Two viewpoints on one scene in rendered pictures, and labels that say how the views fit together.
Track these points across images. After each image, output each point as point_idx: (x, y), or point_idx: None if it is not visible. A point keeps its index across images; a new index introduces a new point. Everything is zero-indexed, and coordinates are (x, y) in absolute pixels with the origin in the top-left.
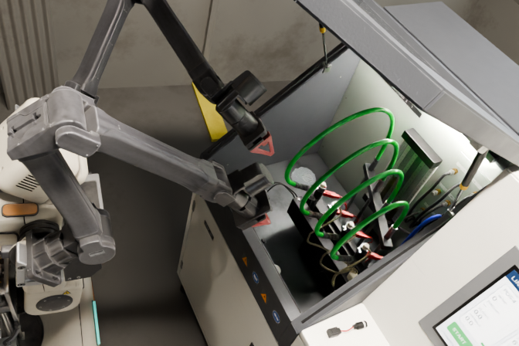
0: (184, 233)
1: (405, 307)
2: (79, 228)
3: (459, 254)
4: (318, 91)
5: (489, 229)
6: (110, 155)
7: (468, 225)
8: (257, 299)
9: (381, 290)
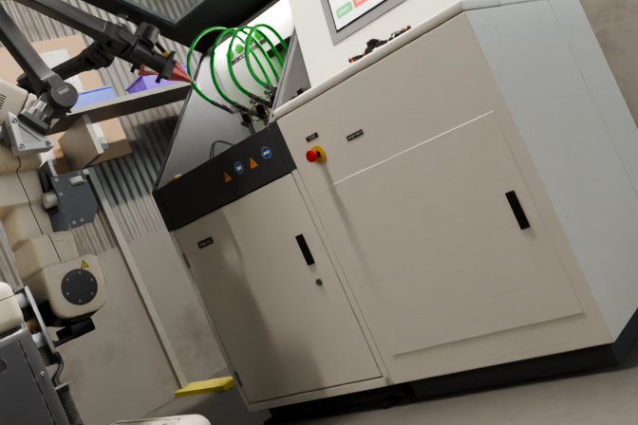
0: (209, 323)
1: (324, 54)
2: (40, 70)
3: None
4: (208, 109)
5: None
6: None
7: None
8: (255, 181)
9: (310, 74)
